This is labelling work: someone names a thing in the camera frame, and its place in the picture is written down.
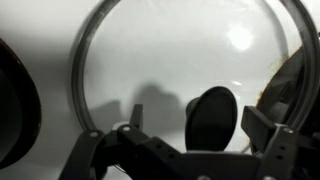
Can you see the gripper black right finger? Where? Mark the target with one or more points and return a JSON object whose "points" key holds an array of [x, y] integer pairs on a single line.
{"points": [[280, 153]]}

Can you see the large glass lid black knob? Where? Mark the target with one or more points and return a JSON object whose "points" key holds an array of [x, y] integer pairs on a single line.
{"points": [[211, 120]]}

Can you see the gripper left finger bluish black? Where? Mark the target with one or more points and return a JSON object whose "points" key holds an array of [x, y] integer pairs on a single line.
{"points": [[153, 146]]}

